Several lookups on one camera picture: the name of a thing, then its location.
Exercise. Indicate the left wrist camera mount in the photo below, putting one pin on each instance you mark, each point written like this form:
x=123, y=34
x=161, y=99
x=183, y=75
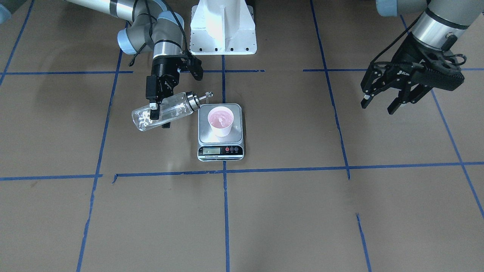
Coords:
x=439, y=69

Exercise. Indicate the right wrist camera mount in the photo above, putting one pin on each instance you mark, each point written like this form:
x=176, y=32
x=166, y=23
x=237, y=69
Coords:
x=193, y=66

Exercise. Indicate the silver kitchen scale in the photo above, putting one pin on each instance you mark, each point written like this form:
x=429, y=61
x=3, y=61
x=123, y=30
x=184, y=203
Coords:
x=213, y=148

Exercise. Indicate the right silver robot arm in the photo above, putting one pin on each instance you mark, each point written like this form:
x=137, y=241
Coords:
x=152, y=26

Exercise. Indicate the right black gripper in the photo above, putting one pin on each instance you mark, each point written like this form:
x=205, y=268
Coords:
x=163, y=72

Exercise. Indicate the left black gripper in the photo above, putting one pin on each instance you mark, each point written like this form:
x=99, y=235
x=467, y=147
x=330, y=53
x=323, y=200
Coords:
x=401, y=54

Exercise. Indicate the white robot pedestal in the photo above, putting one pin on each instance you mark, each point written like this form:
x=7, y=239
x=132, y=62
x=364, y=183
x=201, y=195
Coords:
x=223, y=27

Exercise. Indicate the pink paper cup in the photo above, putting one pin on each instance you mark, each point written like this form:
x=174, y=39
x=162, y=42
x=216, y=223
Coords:
x=220, y=119

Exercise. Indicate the glass sauce bottle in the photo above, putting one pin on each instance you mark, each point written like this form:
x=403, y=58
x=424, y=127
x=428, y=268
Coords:
x=170, y=109

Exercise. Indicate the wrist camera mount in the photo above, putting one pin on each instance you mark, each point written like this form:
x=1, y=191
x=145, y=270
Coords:
x=439, y=69
x=193, y=66

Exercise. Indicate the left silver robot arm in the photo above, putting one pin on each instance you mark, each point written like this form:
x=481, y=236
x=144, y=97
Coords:
x=440, y=24

